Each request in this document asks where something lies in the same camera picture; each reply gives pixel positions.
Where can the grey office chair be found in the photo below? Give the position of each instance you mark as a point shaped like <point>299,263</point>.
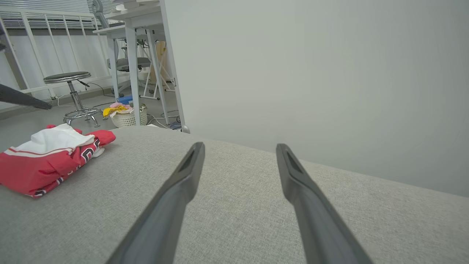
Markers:
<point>128,63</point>

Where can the blue box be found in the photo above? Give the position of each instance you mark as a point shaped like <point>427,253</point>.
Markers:
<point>125,99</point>

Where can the pink cloth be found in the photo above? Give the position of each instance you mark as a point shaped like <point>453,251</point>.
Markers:
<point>117,105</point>

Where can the white metal railing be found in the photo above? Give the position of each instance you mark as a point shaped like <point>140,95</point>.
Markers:
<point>55,15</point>

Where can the round stool with chrome base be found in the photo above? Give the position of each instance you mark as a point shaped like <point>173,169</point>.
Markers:
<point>67,76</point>

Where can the white partition panel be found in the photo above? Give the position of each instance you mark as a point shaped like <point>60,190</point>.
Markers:
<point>329,73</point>

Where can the yellow cloth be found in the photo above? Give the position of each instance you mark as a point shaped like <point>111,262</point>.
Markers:
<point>113,110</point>

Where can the white woven laundry basket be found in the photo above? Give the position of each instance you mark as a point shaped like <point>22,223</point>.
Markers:
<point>128,119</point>

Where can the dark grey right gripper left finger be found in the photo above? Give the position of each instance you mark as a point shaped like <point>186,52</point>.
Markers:
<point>165,220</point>

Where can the red and white jersey garment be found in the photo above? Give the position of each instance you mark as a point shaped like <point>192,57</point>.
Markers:
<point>33,172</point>

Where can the white folding rack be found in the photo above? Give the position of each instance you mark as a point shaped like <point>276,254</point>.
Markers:
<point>148,97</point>

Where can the white window blinds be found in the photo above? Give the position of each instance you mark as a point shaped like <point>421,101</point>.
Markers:
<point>44,5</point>

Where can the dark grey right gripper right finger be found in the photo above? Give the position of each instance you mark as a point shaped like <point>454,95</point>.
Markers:
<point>318,227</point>

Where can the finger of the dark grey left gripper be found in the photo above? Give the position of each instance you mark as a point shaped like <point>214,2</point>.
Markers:
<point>22,99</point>

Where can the tall white desk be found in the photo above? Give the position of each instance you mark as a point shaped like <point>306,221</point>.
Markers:
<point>132,73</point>

